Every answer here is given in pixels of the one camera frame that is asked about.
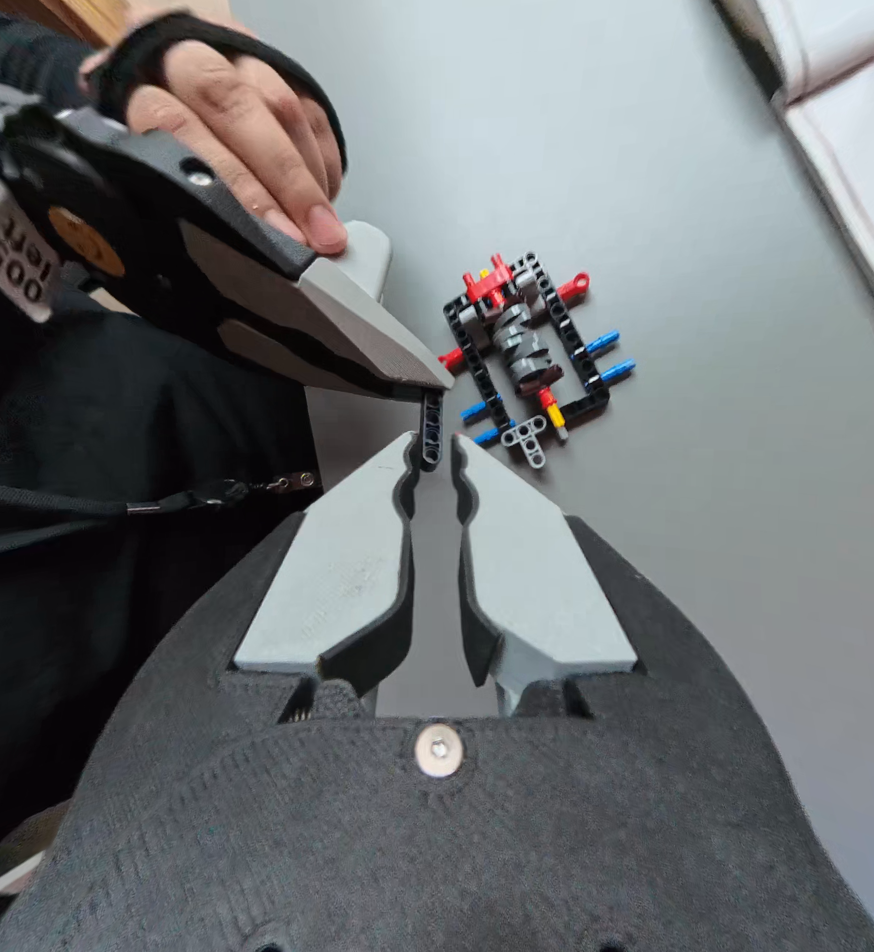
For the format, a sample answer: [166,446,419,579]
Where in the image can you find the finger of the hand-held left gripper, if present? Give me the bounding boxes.
[180,222,456,393]
[217,320,410,401]

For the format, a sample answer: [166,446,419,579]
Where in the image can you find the white instruction booklet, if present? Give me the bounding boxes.
[711,0,874,361]

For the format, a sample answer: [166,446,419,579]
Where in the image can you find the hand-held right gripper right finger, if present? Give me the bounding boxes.
[452,433,640,716]

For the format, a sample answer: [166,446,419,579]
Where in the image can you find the lego engine frame assembly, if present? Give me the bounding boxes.
[437,250,637,471]

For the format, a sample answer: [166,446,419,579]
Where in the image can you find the person's torso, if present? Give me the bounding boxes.
[0,290,326,879]

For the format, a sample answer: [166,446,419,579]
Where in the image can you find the person's left hand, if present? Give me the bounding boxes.
[80,7,350,255]

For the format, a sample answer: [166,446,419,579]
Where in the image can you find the person's left forearm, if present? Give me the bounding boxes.
[0,0,107,113]

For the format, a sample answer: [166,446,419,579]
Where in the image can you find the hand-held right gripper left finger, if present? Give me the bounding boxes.
[233,431,419,696]

